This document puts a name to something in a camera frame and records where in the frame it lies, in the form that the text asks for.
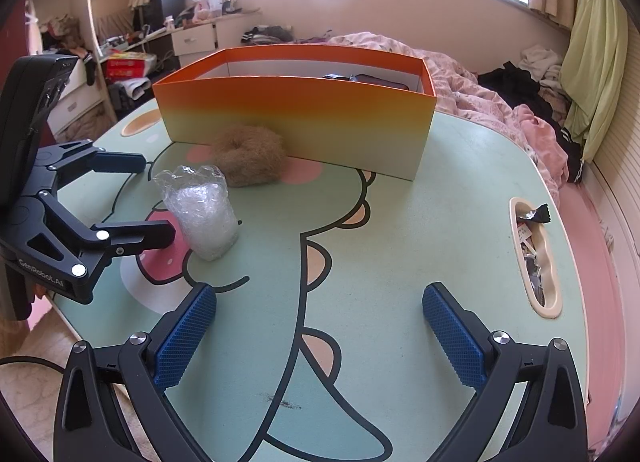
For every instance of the pink bed sheet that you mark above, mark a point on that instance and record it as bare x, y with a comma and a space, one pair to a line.
585, 252

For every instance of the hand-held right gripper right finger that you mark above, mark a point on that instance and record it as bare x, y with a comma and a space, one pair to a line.
452, 337

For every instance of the black candy wrapper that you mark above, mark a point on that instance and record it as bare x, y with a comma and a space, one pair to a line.
537, 214

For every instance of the black clothes pile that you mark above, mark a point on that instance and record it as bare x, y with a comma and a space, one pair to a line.
505, 77

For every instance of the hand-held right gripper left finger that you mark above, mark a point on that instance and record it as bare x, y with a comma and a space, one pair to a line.
185, 337

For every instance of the small white drawer cabinet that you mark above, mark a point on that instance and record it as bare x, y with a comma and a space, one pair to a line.
192, 40

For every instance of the white chest of drawers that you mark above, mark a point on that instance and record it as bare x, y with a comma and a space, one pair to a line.
75, 102

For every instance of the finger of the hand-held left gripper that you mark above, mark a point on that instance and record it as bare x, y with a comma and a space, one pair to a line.
145, 237
120, 162

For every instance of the pink floral blanket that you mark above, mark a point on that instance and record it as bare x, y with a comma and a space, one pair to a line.
475, 87

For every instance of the dark striped clothes pile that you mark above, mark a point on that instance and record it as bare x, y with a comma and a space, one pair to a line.
267, 34

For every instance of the light green curtain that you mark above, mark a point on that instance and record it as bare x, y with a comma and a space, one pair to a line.
595, 67

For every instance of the red tissue packet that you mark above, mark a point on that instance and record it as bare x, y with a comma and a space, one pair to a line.
125, 65

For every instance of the white clothes pile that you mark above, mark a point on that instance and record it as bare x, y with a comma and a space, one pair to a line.
537, 60

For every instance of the brown furry scrunchie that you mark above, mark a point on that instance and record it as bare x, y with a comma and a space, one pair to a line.
250, 157

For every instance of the bubble wrap bundle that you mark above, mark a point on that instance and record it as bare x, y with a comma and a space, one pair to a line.
205, 222

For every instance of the black rectangular case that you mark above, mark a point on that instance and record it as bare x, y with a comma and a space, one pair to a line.
385, 80

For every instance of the cartoon printed desktop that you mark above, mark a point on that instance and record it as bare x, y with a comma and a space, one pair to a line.
400, 242

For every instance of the orange cardboard box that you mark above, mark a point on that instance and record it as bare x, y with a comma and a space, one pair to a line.
300, 112

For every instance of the black monitor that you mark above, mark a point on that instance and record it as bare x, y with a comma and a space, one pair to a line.
170, 5

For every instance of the pink plush toy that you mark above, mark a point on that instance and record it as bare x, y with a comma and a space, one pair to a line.
201, 11

